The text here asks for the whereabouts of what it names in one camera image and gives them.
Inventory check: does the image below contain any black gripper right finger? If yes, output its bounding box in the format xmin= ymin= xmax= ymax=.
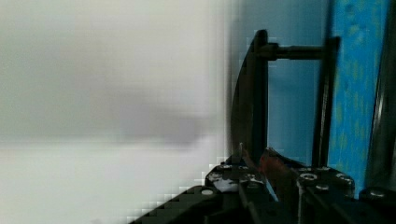
xmin=260 ymin=147 xmax=355 ymax=200

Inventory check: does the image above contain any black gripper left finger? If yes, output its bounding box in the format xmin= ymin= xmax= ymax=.
xmin=205 ymin=143 xmax=265 ymax=192

